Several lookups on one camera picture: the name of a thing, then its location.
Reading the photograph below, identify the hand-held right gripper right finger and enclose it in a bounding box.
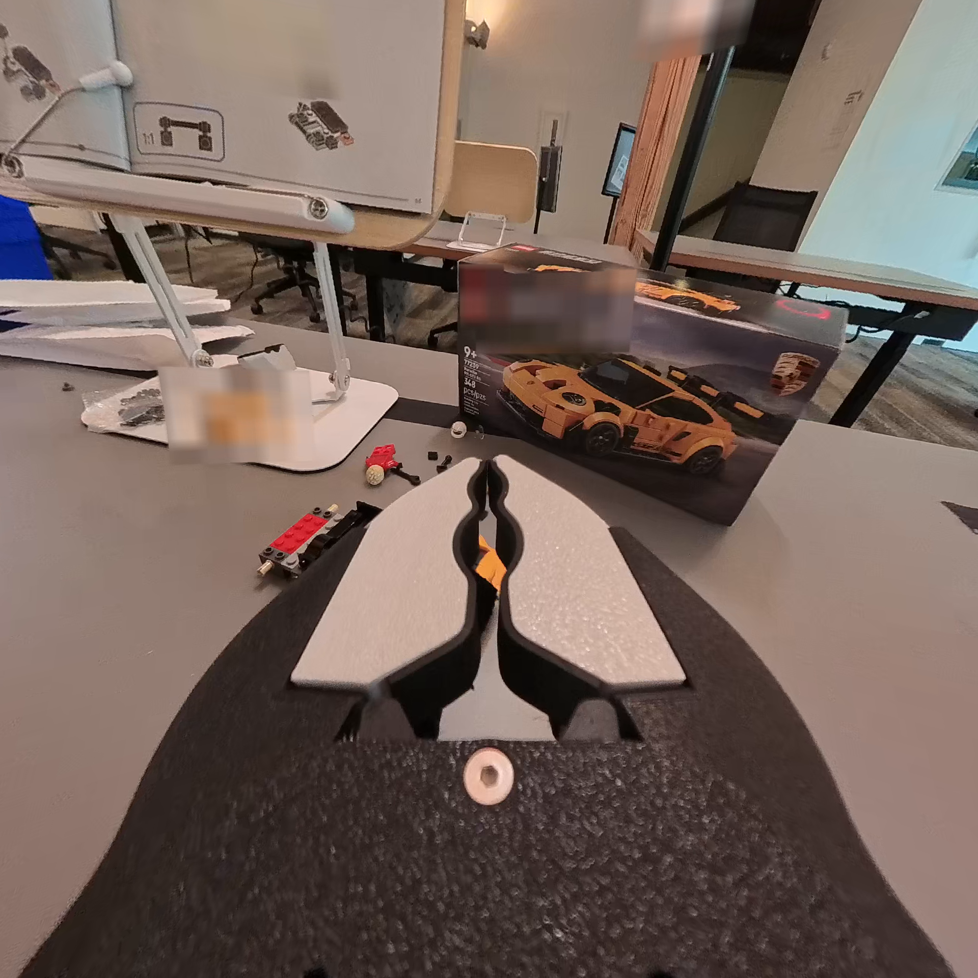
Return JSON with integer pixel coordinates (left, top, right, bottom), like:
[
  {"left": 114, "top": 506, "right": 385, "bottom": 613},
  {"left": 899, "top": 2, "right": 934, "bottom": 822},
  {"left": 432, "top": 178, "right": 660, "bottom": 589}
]
[{"left": 489, "top": 454, "right": 687, "bottom": 741}]

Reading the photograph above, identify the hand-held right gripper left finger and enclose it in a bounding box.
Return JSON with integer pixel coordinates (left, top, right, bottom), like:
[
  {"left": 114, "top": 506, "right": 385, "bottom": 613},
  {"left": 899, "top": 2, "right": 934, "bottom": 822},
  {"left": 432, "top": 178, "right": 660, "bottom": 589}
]
[{"left": 290, "top": 457, "right": 494, "bottom": 741}]

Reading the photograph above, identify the red black lego chassis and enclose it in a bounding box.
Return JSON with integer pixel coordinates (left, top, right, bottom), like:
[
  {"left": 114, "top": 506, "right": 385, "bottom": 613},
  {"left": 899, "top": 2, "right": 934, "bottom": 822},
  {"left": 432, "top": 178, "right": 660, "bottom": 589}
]
[{"left": 257, "top": 502, "right": 383, "bottom": 582}]

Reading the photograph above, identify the red lego piece cluster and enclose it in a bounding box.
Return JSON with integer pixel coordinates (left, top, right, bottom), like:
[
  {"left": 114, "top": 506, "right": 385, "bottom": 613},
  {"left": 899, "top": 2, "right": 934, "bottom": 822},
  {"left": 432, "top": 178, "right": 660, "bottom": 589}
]
[{"left": 365, "top": 443, "right": 421, "bottom": 487}]

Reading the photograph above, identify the lego set box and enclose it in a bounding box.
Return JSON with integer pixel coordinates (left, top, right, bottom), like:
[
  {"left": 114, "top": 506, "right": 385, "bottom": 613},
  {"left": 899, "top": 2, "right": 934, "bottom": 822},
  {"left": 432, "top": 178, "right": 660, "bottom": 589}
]
[{"left": 457, "top": 244, "right": 849, "bottom": 528}]

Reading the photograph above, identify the lego instruction booklet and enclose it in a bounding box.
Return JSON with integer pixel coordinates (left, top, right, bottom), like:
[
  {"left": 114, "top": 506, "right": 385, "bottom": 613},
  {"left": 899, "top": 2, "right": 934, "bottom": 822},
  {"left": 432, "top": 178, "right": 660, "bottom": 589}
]
[{"left": 0, "top": 0, "right": 448, "bottom": 215}]

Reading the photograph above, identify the wooden book stand white base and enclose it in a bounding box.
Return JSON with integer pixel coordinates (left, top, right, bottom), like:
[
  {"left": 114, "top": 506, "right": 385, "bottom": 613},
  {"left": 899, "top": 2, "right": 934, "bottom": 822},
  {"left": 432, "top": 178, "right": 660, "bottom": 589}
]
[{"left": 0, "top": 0, "right": 469, "bottom": 475}]

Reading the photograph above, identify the clear bag of black parts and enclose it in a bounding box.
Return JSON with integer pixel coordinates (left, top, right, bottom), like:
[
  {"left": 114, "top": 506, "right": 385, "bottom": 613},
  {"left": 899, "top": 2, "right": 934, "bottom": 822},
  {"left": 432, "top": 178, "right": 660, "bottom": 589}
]
[{"left": 80, "top": 384, "right": 171, "bottom": 438}]

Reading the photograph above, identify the white paper bag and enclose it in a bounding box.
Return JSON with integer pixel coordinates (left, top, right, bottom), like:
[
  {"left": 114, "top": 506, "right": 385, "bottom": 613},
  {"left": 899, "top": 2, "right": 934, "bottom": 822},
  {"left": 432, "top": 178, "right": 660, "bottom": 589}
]
[
  {"left": 0, "top": 279, "right": 232, "bottom": 328},
  {"left": 0, "top": 321, "right": 257, "bottom": 373}
]

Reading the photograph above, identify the long office table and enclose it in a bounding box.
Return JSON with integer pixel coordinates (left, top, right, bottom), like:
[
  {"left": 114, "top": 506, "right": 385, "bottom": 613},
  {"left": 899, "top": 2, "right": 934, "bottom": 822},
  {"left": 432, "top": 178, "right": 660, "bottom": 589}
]
[{"left": 634, "top": 228, "right": 978, "bottom": 429}]

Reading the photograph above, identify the dark mesh chair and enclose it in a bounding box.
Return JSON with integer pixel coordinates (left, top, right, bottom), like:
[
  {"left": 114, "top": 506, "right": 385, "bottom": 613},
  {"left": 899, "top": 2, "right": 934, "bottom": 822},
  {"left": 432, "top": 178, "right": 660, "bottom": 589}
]
[{"left": 714, "top": 182, "right": 819, "bottom": 246}]

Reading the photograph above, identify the small wooden book stand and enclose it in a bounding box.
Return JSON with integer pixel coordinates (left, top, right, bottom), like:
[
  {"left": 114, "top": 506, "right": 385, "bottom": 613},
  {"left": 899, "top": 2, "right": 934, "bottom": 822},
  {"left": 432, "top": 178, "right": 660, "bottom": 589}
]
[{"left": 445, "top": 141, "right": 539, "bottom": 253}]

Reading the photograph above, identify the flat monitor screen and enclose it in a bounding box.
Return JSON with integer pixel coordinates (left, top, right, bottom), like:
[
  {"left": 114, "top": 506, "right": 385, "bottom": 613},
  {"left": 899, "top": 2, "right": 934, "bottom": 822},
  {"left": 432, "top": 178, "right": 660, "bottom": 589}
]
[{"left": 602, "top": 122, "right": 637, "bottom": 198}]

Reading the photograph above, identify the wooden pillar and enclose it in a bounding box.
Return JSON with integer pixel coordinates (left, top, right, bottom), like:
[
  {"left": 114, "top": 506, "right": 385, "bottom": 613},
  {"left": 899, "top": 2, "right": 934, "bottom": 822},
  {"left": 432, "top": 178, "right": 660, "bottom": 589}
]
[{"left": 611, "top": 57, "right": 700, "bottom": 249}]

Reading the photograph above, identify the blue plastic bin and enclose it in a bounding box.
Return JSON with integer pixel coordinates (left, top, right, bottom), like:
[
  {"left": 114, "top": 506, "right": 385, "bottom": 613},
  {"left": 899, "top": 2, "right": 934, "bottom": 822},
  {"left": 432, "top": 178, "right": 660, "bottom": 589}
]
[{"left": 0, "top": 195, "right": 55, "bottom": 280}]

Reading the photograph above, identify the black wall device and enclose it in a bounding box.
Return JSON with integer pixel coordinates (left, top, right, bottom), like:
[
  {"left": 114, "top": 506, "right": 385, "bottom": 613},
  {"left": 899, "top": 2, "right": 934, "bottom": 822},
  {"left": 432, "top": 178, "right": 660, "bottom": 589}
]
[{"left": 537, "top": 141, "right": 565, "bottom": 213}]

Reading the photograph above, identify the black metal post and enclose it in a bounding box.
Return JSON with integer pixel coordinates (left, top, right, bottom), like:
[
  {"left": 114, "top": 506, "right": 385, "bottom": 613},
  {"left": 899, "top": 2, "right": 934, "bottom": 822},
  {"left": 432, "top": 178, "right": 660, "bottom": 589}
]
[{"left": 653, "top": 46, "right": 736, "bottom": 270}]

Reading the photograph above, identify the framed wall picture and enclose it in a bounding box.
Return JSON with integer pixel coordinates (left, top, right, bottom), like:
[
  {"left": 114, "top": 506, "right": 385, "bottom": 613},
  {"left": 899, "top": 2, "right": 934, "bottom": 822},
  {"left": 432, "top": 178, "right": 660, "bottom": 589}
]
[{"left": 938, "top": 122, "right": 978, "bottom": 192}]

